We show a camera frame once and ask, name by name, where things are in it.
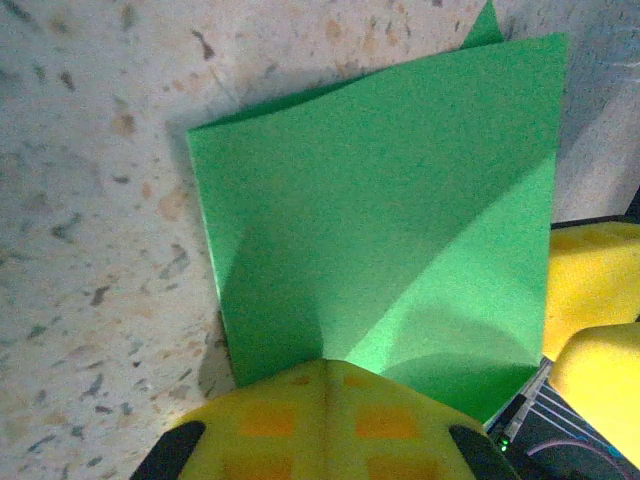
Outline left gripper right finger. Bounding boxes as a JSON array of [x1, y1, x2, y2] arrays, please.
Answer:
[[324, 357, 522, 480]]

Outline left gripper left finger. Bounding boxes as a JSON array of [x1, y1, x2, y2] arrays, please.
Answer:
[[129, 357, 330, 480]]

